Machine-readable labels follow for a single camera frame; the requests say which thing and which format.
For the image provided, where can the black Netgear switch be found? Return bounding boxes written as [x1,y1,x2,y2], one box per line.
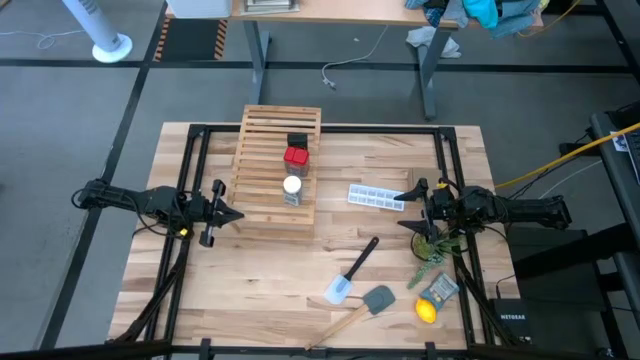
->
[489,297,535,346]

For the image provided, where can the grey flat tray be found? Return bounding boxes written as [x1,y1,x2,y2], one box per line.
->
[242,0,301,15]

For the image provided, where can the green artificial plant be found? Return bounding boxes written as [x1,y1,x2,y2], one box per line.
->
[407,227,464,290]

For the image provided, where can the white floor cable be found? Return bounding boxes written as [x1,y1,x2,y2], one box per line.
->
[0,29,86,50]

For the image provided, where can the blue grey packet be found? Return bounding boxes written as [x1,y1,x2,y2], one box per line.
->
[419,272,460,311]

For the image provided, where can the yellow cable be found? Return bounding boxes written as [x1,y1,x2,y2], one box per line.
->
[494,122,640,190]

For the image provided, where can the bagel seasoning jar white lid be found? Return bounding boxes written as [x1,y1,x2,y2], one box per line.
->
[282,175,304,207]

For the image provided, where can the white ice cube tray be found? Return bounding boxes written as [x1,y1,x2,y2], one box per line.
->
[347,183,406,212]

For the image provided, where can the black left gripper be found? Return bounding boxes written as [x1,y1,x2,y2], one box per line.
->
[188,179,245,248]

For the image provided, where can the spice jar red lid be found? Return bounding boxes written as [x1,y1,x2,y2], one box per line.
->
[282,146,311,177]

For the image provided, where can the black metal table frame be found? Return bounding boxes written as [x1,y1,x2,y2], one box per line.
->
[107,123,506,360]

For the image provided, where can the wooden desk grey legs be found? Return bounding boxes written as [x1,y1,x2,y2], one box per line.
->
[164,0,546,121]

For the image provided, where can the white cloth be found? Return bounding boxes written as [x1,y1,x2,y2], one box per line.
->
[405,25,462,59]

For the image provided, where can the yellow lemon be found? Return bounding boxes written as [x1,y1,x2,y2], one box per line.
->
[414,298,438,325]

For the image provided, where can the grey floor cable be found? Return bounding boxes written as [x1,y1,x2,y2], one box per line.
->
[321,24,390,90]

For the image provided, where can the black side table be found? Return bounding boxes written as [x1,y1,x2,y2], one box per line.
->
[589,102,640,360]

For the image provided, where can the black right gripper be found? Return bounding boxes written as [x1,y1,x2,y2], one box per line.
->
[393,178,469,244]

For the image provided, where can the white box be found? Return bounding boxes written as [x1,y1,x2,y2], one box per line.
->
[166,0,234,20]

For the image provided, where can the white spatula black handle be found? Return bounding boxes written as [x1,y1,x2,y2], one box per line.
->
[323,236,380,306]

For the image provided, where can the white tower fan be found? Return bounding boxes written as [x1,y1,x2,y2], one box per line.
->
[62,0,134,64]

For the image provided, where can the black mat hazard stripes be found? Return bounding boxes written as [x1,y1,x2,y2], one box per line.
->
[154,18,230,62]

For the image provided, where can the wooden slatted shelf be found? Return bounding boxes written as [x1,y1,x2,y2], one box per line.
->
[228,104,323,239]

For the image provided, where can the grey spatula wooden handle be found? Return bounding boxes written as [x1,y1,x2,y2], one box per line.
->
[304,284,397,351]

